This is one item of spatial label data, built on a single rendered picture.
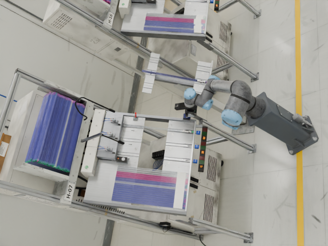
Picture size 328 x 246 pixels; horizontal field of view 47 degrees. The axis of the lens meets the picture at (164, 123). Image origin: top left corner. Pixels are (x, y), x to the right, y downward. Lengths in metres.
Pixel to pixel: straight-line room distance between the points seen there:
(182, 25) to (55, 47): 1.90
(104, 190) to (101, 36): 1.39
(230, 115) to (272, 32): 1.84
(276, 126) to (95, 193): 1.34
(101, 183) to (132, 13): 1.50
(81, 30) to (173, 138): 1.29
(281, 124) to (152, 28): 1.32
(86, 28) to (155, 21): 0.59
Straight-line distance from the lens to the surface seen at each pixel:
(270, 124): 2.74
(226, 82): 2.28
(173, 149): 2.73
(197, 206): 3.13
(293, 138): 2.96
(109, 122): 2.80
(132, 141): 2.78
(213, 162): 3.34
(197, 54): 3.56
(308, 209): 2.90
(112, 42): 3.46
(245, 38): 4.00
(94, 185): 2.73
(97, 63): 4.90
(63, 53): 4.70
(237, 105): 2.09
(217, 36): 3.90
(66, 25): 3.41
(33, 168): 2.51
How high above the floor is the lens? 2.47
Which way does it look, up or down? 34 degrees down
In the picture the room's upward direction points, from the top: 64 degrees counter-clockwise
